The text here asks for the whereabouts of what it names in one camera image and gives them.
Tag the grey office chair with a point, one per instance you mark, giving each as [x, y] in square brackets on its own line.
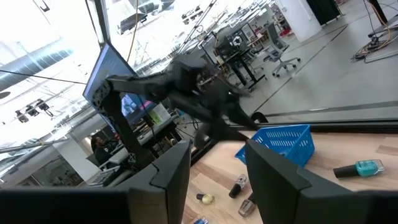
[273, 37]

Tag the black ceiling spotlight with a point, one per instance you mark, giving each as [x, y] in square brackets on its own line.
[32, 110]
[43, 105]
[21, 117]

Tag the grey keyboard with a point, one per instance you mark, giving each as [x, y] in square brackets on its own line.
[102, 177]

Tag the blue plastic basket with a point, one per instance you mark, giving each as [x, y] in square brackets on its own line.
[286, 140]

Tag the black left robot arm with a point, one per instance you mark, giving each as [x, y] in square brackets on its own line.
[126, 130]

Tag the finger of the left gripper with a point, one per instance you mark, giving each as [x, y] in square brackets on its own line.
[217, 132]
[236, 112]

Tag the silver round ventilation duct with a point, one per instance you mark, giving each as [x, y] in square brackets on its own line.
[31, 63]

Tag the yellow nail polish bottle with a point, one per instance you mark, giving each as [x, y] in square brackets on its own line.
[207, 198]

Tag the person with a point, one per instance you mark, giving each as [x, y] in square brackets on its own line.
[101, 152]

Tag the teal nail polish bottle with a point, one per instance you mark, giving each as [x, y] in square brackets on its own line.
[367, 168]

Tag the black curved bracket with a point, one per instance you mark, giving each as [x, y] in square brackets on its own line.
[259, 113]

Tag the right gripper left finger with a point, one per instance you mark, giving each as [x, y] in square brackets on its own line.
[155, 193]

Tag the black standing desk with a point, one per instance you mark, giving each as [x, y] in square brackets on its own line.
[239, 67]

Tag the tall black cabinet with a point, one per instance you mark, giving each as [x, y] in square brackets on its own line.
[323, 9]

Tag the computer monitor blue screen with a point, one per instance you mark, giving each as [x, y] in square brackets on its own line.
[105, 67]

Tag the white square column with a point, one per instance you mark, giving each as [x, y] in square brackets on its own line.
[298, 18]

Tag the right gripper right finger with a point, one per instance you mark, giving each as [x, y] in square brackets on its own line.
[280, 193]

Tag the brown nail polish bottle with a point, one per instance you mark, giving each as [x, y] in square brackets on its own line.
[246, 208]

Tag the green white booklet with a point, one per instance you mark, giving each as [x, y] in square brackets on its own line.
[160, 114]

